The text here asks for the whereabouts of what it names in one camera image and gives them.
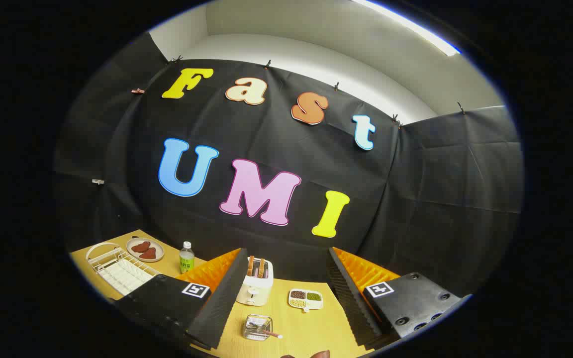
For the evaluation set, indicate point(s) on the green label drink bottle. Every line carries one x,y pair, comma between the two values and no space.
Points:
186,261

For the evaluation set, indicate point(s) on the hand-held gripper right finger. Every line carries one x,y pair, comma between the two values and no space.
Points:
351,303

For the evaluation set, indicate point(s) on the pink clip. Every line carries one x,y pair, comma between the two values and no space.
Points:
138,91

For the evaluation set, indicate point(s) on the cream toaster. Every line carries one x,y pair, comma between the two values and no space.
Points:
254,291

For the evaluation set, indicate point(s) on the brown heart-shaped food piece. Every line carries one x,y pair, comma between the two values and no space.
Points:
148,254
141,246

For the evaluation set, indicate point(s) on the white divided bean tray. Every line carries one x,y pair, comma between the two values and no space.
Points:
306,303

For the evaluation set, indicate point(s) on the brown toast slice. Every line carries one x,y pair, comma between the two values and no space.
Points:
261,268
250,266

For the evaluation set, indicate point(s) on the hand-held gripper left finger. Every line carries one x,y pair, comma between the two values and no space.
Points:
217,308

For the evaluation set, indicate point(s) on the pink dish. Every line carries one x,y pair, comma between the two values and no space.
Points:
133,255

